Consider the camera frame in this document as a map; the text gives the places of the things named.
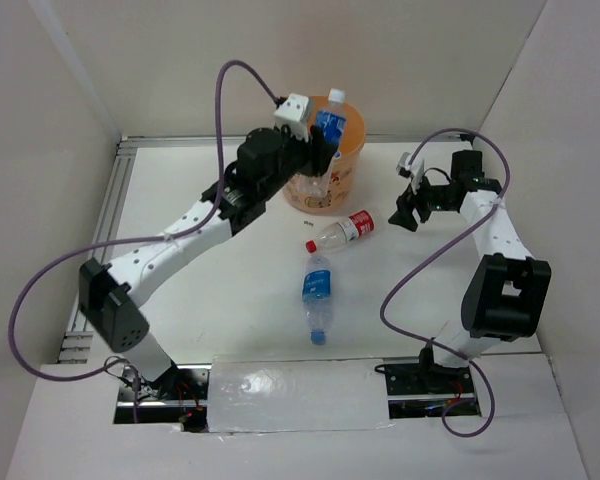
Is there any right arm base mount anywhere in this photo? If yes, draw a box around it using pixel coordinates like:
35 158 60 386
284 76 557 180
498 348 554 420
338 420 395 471
374 361 481 420

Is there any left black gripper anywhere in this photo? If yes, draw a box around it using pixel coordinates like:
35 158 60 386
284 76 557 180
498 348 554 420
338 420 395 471
260 124 337 199

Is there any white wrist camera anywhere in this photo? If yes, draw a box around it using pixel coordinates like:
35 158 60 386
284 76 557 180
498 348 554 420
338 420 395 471
273 93 313 141
396 152 424 194

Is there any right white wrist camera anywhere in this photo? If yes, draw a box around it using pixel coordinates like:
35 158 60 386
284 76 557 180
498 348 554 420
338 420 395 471
396 152 424 194

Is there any blue-label bottle white cap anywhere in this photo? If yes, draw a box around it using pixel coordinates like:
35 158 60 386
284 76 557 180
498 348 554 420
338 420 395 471
309 87 349 191

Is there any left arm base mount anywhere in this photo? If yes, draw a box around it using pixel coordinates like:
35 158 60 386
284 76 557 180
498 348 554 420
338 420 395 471
110 364 211 433

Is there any red-label clear bottle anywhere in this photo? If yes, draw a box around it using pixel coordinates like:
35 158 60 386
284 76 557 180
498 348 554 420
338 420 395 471
305 208 380 255

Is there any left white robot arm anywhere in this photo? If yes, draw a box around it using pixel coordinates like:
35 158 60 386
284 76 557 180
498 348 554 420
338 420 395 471
78 126 336 399

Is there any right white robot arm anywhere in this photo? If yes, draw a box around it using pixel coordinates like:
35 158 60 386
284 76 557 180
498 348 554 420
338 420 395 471
389 150 551 392

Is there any blue-label bottle blue cap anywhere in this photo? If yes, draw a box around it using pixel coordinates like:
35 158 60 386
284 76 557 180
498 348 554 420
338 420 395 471
301 255 333 346

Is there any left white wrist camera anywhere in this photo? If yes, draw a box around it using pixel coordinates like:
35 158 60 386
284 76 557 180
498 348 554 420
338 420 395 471
273 93 313 141

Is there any orange capybara plastic bin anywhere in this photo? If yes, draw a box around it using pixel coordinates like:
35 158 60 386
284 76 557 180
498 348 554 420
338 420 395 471
282 103 366 215

